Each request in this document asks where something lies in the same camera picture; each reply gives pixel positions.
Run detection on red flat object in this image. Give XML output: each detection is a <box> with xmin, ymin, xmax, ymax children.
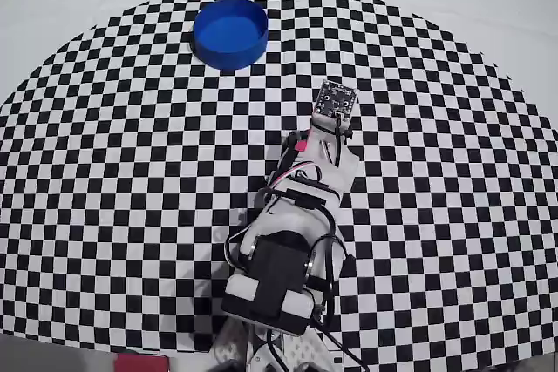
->
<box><xmin>113</xmin><ymin>353</ymin><xmax>172</xmax><ymax>372</ymax></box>

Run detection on blue round box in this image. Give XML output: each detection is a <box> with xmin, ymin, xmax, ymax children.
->
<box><xmin>190</xmin><ymin>0</ymin><xmax>269</xmax><ymax>72</ymax></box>

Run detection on red white servo wire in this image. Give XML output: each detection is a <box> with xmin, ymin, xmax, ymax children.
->
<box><xmin>267</xmin><ymin>158</ymin><xmax>329</xmax><ymax>188</ymax></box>

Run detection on black white checkered mat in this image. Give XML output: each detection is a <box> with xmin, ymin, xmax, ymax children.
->
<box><xmin>0</xmin><ymin>0</ymin><xmax>558</xmax><ymax>367</ymax></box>

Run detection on black cable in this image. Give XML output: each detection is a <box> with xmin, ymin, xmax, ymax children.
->
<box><xmin>304</xmin><ymin>201</ymin><xmax>371</xmax><ymax>369</ymax></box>

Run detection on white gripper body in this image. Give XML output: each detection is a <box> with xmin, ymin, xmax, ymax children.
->
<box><xmin>269</xmin><ymin>125</ymin><xmax>362</xmax><ymax>213</ymax></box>

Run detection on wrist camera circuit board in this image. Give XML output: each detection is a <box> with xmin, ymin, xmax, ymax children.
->
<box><xmin>312</xmin><ymin>78</ymin><xmax>360</xmax><ymax>138</ymax></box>

